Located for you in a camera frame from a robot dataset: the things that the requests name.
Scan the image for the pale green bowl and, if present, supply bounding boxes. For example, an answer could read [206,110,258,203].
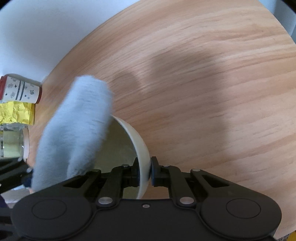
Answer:
[94,116,151,199]

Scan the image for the grey fluffy cloth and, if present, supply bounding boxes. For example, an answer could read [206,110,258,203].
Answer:
[31,75,112,192]

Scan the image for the glass pitcher cream lid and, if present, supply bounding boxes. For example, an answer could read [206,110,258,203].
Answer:
[1,123,30,162]

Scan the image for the yellow crumpled snack bag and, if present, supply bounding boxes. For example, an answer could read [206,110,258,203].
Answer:
[0,101,35,126]

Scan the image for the red lid travel tumbler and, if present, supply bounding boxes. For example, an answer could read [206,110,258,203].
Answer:
[1,75,42,104]

